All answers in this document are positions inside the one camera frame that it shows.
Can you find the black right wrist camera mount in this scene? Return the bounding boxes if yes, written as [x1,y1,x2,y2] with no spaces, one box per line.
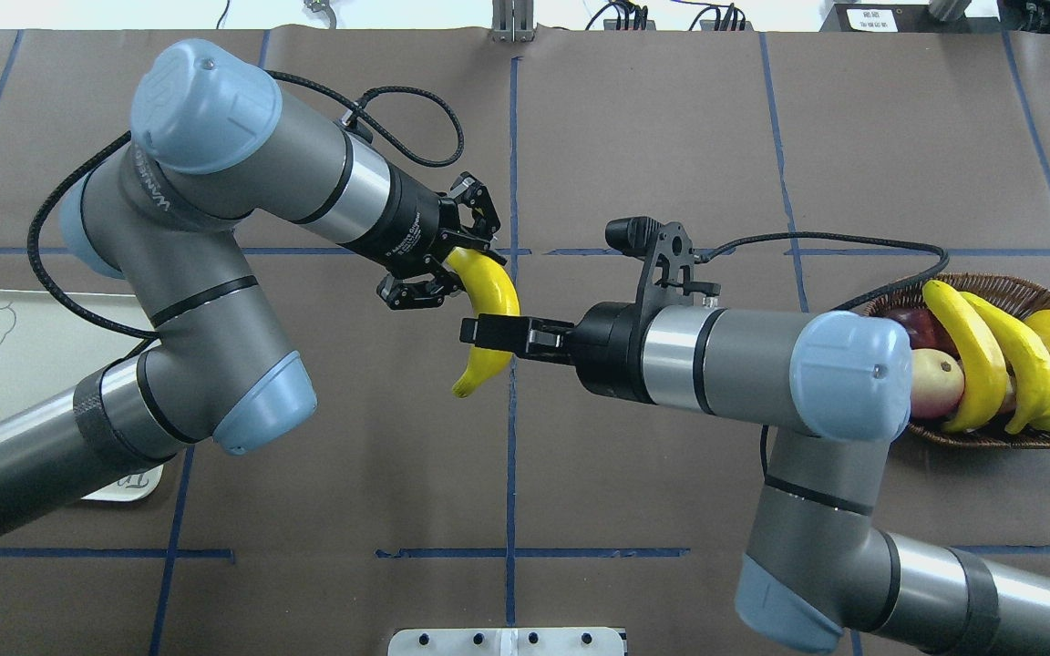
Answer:
[604,216,721,320]

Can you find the cream bear tray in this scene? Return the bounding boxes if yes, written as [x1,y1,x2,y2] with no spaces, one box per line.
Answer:
[0,288,167,504]

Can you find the dark red apple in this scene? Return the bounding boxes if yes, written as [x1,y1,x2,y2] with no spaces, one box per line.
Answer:
[882,308,946,352]

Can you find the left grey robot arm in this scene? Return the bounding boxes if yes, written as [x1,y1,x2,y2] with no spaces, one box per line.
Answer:
[0,38,505,536]

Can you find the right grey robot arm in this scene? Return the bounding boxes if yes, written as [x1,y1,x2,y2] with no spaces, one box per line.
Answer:
[461,302,1050,655]

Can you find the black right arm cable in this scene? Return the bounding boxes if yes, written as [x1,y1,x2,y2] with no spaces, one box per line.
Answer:
[698,232,952,315]

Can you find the black box with label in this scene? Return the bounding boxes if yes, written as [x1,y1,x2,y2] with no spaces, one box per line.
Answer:
[819,3,936,34]

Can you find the brown wicker basket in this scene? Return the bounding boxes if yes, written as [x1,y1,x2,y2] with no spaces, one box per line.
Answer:
[858,273,1050,448]

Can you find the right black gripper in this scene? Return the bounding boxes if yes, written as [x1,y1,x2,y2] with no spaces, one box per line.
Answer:
[459,302,653,404]

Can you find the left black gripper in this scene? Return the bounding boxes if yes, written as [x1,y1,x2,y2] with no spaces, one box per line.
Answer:
[343,171,501,311]

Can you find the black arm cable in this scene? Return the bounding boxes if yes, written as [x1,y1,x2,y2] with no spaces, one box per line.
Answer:
[27,71,466,343]
[698,232,952,315]

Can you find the aluminium frame post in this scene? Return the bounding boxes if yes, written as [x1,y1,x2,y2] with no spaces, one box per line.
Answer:
[490,0,536,43]

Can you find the white mounting pillar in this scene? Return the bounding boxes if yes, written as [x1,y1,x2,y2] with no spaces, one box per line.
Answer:
[387,626,629,655]

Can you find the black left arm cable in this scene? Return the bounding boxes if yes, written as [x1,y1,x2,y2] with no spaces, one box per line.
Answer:
[27,71,466,343]

